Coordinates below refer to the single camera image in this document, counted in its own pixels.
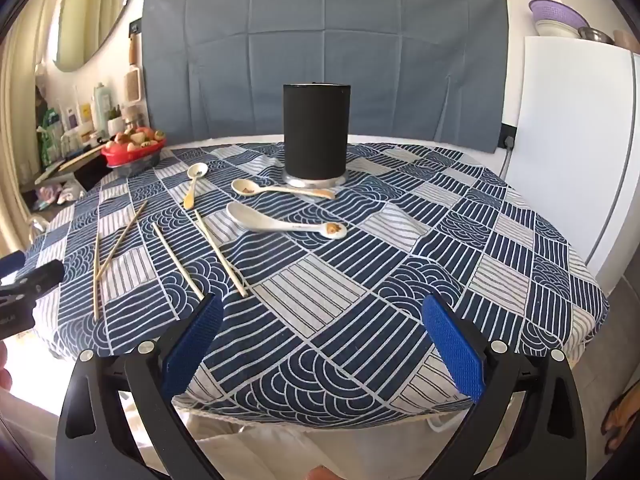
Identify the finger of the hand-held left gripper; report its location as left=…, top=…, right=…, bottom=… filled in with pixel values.
left=0, top=259, right=66, bottom=307
left=0, top=251, right=25, bottom=279

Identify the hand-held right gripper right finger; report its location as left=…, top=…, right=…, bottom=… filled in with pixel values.
left=421, top=291, right=587, bottom=480

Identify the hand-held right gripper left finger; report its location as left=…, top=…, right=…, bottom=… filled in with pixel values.
left=55, top=291, right=224, bottom=480

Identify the wooden chopstick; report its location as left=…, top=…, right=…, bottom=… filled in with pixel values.
left=96, top=201, right=149, bottom=281
left=152, top=222, right=206, bottom=302
left=193, top=208, right=250, bottom=298
left=92, top=232, right=101, bottom=322

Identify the large white ceramic spoon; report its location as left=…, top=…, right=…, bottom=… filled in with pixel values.
left=226, top=202, right=348, bottom=239

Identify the white spoon with brown tip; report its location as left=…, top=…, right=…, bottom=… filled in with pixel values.
left=231, top=179, right=336, bottom=200

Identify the small spoon with yellow handle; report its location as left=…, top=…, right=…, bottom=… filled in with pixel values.
left=183, top=163, right=210, bottom=210

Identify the black cylindrical utensil holder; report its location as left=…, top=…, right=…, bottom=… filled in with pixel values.
left=282, top=83, right=353, bottom=189

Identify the blue white patterned tablecloth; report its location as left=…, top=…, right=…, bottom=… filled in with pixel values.
left=30, top=142, right=611, bottom=432

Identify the bundle of long wooden sticks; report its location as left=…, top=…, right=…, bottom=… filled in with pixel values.
left=56, top=150, right=104, bottom=172

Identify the beige curtain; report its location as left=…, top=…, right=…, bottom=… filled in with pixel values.
left=0, top=10, right=57, bottom=261

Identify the red fruit bowl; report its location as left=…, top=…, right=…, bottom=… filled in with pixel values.
left=101, top=137, right=167, bottom=177

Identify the pile of pale strawberries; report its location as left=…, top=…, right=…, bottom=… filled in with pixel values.
left=107, top=126, right=166, bottom=153

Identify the green bottle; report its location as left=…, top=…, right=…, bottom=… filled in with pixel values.
left=93, top=82, right=112, bottom=136

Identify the person's sandalled foot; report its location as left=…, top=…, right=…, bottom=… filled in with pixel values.
left=600, top=389, right=640, bottom=456

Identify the wooden hairbrush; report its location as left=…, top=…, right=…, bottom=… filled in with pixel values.
left=124, top=67, right=144, bottom=101

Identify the white refrigerator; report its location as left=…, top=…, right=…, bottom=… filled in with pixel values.
left=500, top=35, right=640, bottom=307

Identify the white bowl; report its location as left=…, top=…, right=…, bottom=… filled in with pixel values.
left=533, top=19, right=589, bottom=39

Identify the grey-blue backdrop cloth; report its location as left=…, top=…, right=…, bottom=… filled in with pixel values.
left=141, top=0, right=510, bottom=155

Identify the steel bowl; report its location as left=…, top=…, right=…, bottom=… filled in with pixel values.
left=577, top=26, right=615, bottom=45

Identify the purple colander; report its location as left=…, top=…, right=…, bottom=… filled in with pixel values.
left=528, top=0, right=591, bottom=29

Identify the round wall mirror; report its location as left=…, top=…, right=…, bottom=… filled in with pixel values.
left=52, top=0, right=140, bottom=72

